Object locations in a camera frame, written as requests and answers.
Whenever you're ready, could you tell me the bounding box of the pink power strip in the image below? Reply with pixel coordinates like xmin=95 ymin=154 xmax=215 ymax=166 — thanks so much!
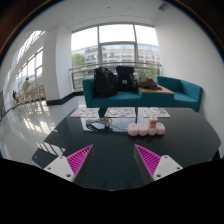
xmin=127 ymin=123 xmax=166 ymax=136

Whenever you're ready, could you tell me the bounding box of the black backpack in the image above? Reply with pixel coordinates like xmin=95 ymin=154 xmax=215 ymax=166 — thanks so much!
xmin=116 ymin=66 xmax=134 ymax=91
xmin=94 ymin=67 xmax=117 ymax=98

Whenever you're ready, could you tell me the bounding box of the left printed sheet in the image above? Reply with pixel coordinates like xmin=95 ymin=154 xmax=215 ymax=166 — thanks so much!
xmin=71 ymin=108 xmax=99 ymax=118

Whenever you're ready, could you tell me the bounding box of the teal sofa left section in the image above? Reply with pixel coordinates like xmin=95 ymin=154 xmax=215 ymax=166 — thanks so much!
xmin=82 ymin=77 xmax=142 ymax=108

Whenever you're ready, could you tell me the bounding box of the middle printed sheet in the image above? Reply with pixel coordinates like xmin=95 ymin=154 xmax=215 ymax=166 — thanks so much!
xmin=105 ymin=107 xmax=136 ymax=118

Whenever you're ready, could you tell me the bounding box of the wooden side table top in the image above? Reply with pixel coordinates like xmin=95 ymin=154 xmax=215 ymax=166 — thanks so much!
xmin=138 ymin=85 xmax=174 ymax=95

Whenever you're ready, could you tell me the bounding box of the right printed sheet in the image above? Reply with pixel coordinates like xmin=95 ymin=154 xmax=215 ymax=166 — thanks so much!
xmin=142 ymin=107 xmax=170 ymax=118

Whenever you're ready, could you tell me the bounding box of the black glass table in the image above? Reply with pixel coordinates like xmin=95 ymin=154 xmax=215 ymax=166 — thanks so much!
xmin=32 ymin=108 xmax=221 ymax=190

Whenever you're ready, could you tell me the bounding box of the teal sofa right section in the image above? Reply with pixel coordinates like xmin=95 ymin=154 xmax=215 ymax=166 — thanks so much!
xmin=139 ymin=76 xmax=203 ymax=112

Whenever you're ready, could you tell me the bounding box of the black backpack right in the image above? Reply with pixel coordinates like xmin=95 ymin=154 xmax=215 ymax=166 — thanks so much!
xmin=116 ymin=66 xmax=134 ymax=91

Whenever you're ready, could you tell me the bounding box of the white coiled cable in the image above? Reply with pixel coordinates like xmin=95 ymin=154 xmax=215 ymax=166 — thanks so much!
xmin=85 ymin=117 xmax=130 ymax=132

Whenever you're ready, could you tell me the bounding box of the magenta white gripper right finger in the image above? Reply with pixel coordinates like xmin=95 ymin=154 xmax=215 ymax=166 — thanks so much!
xmin=134 ymin=144 xmax=182 ymax=181

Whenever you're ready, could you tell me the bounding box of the printed sheet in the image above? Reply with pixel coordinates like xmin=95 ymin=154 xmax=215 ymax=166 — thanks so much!
xmin=142 ymin=107 xmax=170 ymax=118
xmin=105 ymin=107 xmax=136 ymax=118
xmin=71 ymin=108 xmax=99 ymax=118

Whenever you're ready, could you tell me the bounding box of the person in beige coat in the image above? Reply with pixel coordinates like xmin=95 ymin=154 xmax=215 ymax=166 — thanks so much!
xmin=22 ymin=77 xmax=30 ymax=93

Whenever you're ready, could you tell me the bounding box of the pink white charger plug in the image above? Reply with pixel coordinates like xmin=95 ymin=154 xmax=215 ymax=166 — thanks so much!
xmin=148 ymin=116 xmax=158 ymax=128

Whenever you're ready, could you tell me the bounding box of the teal sofa section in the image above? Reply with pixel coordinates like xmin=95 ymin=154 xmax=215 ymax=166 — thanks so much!
xmin=139 ymin=76 xmax=203 ymax=112
xmin=82 ymin=77 xmax=142 ymax=108

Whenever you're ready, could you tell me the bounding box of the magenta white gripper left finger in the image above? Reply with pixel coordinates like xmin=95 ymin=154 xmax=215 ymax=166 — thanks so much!
xmin=44 ymin=145 xmax=93 ymax=182

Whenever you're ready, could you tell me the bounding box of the black backpack left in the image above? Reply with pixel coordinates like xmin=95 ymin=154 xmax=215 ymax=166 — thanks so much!
xmin=94 ymin=67 xmax=117 ymax=98

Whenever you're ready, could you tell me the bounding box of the brown bag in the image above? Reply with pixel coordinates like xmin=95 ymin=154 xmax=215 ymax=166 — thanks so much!
xmin=138 ymin=77 xmax=159 ymax=90

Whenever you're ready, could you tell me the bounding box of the metal window railing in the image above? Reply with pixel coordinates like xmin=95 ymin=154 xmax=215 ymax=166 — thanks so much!
xmin=70 ymin=61 xmax=161 ymax=92

